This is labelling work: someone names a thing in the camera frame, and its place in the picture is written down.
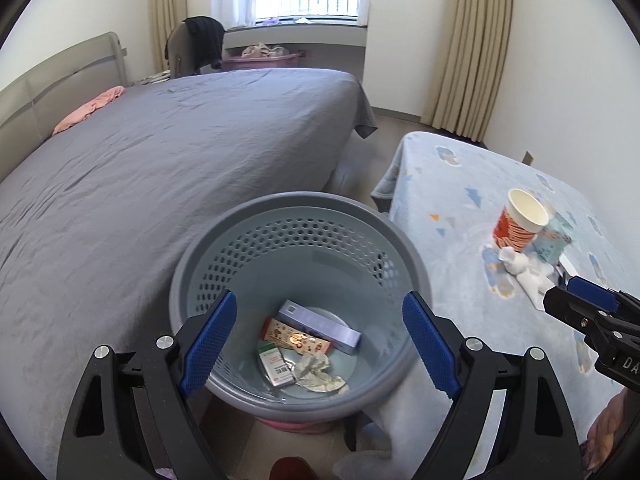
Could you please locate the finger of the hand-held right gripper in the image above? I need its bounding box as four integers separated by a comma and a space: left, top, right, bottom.
543, 285, 608, 333
567, 276, 640, 321

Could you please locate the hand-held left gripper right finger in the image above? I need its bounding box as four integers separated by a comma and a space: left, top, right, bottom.
402, 290, 583, 480

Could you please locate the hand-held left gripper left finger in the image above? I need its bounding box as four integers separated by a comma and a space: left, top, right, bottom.
57, 289, 238, 480

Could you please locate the teal wet wipe packet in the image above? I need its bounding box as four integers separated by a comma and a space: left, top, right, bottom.
532, 210, 573, 266

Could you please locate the small white green carton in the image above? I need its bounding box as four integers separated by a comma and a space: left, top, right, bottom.
257, 342, 296, 387

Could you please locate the orange patterned snack wrapper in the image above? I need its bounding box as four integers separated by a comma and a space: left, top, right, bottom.
261, 317, 333, 356

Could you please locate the red printed paper cup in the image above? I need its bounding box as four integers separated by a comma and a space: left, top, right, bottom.
492, 188, 551, 251

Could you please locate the long lavender box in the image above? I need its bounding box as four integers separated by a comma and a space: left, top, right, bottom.
278, 300, 362, 356

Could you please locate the grey perforated waste basket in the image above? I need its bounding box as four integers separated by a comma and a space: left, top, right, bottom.
169, 191, 433, 421

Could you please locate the person's right hand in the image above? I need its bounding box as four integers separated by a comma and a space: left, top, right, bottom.
585, 390, 640, 471

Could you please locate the pink basin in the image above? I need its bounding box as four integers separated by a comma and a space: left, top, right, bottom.
257, 412, 331, 435

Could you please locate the dark red object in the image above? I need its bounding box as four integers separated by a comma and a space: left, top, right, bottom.
270, 456, 313, 480

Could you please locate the bed with grey sheet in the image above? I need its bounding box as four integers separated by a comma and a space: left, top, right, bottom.
0, 69, 378, 480

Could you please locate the pink cloth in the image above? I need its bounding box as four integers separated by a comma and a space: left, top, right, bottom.
52, 86, 126, 135

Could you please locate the beige curtain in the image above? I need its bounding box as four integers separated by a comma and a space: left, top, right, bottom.
422, 0, 516, 142
147, 0, 188, 46

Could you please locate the pink storage bin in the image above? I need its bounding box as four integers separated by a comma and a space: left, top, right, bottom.
222, 52, 301, 72

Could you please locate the beige chair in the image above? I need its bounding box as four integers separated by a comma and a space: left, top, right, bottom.
165, 16, 226, 78

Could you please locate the pile of light clothes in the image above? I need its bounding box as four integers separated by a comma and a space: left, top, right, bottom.
241, 44, 291, 59

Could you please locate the black garment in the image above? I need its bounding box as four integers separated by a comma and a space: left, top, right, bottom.
182, 16, 226, 70

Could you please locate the grey bed headboard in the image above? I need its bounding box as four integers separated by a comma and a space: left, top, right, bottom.
0, 31, 128, 181

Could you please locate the white window bench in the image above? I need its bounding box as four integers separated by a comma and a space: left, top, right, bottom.
222, 22, 368, 78

